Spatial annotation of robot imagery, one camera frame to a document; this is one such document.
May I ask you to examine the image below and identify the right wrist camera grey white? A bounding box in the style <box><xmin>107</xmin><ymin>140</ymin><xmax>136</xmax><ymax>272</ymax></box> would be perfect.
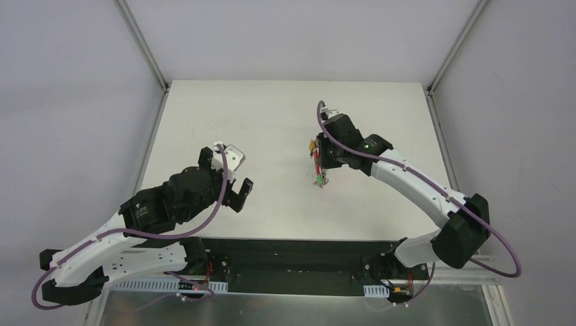
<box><xmin>320</xmin><ymin>106</ymin><xmax>341</xmax><ymax>122</ymax></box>

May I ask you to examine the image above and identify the keyring chain with coloured tags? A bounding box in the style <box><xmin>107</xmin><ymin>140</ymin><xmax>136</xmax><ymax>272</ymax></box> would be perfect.
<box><xmin>308</xmin><ymin>139</ymin><xmax>330</xmax><ymax>189</ymax></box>

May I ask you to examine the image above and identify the right aluminium frame rail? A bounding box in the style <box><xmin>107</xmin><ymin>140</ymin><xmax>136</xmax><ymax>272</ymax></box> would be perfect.
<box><xmin>427</xmin><ymin>0</ymin><xmax>492</xmax><ymax>96</ymax></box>

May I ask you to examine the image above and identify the purple cable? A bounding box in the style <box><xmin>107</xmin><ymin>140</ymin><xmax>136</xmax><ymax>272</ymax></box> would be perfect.
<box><xmin>30</xmin><ymin>145</ymin><xmax>230</xmax><ymax>311</ymax></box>
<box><xmin>315</xmin><ymin>99</ymin><xmax>523</xmax><ymax>308</ymax></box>

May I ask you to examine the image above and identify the white cable duct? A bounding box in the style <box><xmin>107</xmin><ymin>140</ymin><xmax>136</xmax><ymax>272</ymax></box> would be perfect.
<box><xmin>363</xmin><ymin>285</ymin><xmax>390</xmax><ymax>298</ymax></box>
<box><xmin>111</xmin><ymin>276</ymin><xmax>228</xmax><ymax>294</ymax></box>

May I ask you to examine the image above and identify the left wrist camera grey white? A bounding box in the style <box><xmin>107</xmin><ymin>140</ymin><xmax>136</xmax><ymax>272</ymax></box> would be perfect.
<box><xmin>211</xmin><ymin>141</ymin><xmax>246</xmax><ymax>182</ymax></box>

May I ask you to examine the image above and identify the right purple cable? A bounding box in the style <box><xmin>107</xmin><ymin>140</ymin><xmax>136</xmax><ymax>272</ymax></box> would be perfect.
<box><xmin>315</xmin><ymin>99</ymin><xmax>523</xmax><ymax>308</ymax></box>

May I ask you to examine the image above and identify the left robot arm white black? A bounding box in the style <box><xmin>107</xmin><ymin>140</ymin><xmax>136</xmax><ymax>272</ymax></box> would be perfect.
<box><xmin>31</xmin><ymin>143</ymin><xmax>253</xmax><ymax>310</ymax></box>

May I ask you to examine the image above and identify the left aluminium frame rail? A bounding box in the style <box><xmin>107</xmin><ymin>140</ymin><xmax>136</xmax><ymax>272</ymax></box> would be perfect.
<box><xmin>113</xmin><ymin>0</ymin><xmax>170</xmax><ymax>93</ymax></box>

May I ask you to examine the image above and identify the right white cable duct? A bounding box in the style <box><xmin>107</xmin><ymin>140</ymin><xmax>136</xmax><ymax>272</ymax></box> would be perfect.
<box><xmin>363</xmin><ymin>285</ymin><xmax>390</xmax><ymax>298</ymax></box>

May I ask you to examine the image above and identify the aluminium frame rail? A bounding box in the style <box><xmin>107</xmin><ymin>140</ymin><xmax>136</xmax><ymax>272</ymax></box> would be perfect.
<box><xmin>113</xmin><ymin>0</ymin><xmax>170</xmax><ymax>93</ymax></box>
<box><xmin>427</xmin><ymin>0</ymin><xmax>492</xmax><ymax>96</ymax></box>

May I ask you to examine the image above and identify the left white cable duct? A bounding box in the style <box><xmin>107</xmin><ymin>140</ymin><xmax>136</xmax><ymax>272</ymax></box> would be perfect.
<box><xmin>111</xmin><ymin>276</ymin><xmax>228</xmax><ymax>294</ymax></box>

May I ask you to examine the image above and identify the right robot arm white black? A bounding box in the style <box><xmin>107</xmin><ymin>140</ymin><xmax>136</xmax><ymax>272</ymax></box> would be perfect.
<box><xmin>317</xmin><ymin>111</ymin><xmax>490</xmax><ymax>278</ymax></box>

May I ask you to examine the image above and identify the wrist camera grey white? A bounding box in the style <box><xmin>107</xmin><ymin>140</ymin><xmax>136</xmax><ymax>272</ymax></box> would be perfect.
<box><xmin>211</xmin><ymin>141</ymin><xmax>246</xmax><ymax>182</ymax></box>
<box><xmin>320</xmin><ymin>106</ymin><xmax>341</xmax><ymax>122</ymax></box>

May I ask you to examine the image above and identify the front aluminium extrusion rail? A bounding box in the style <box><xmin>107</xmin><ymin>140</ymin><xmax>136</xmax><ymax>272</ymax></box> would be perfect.
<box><xmin>432</xmin><ymin>261</ymin><xmax>502</xmax><ymax>285</ymax></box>

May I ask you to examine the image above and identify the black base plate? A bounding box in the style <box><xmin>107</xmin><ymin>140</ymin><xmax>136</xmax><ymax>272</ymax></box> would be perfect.
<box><xmin>159</xmin><ymin>238</ymin><xmax>429</xmax><ymax>297</ymax></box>

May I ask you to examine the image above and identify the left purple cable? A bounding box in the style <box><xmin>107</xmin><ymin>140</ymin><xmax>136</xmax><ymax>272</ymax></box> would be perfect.
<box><xmin>30</xmin><ymin>145</ymin><xmax>230</xmax><ymax>311</ymax></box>

